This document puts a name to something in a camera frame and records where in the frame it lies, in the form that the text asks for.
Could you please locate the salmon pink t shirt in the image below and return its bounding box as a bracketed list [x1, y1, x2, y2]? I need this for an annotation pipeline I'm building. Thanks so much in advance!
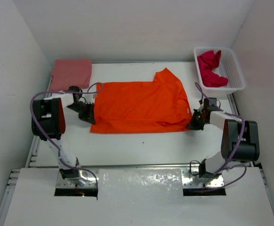
[50, 58, 92, 91]

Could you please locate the orange t shirt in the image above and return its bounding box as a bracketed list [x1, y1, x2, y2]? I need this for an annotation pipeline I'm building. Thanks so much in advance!
[90, 68, 192, 134]

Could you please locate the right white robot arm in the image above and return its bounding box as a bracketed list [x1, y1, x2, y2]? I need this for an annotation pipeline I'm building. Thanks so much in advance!
[186, 98, 260, 180]

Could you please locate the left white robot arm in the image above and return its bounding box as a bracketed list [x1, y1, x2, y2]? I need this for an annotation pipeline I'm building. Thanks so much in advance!
[30, 86, 98, 187]

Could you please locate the magenta crumpled t shirt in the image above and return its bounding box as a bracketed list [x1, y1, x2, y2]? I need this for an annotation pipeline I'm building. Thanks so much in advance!
[197, 50, 228, 88]

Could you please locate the white plastic basket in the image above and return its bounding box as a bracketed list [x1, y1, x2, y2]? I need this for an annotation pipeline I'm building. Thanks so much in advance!
[194, 47, 246, 97]

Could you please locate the white foam front board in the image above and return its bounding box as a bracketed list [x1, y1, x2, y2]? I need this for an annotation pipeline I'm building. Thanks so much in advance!
[5, 168, 274, 226]

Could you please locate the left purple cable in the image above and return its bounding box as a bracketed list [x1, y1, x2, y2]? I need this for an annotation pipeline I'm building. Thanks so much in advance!
[29, 81, 104, 189]

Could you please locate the purple cable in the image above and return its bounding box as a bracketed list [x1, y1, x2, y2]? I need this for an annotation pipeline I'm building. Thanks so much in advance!
[29, 81, 104, 189]
[194, 81, 247, 189]

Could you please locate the black thin cable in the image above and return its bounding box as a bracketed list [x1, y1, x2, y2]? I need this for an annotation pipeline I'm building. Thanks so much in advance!
[189, 160, 202, 179]

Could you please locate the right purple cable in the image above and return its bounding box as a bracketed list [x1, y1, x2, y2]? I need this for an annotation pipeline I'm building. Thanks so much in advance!
[194, 81, 247, 189]

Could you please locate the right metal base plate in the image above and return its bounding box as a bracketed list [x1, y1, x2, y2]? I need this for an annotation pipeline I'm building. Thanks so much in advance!
[181, 167, 225, 189]

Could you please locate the metal base plate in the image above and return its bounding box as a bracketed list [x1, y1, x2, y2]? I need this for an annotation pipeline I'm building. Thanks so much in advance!
[181, 167, 225, 189]
[55, 168, 99, 189]

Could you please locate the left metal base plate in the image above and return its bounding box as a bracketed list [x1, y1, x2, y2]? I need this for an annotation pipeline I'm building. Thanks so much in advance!
[55, 168, 99, 189]

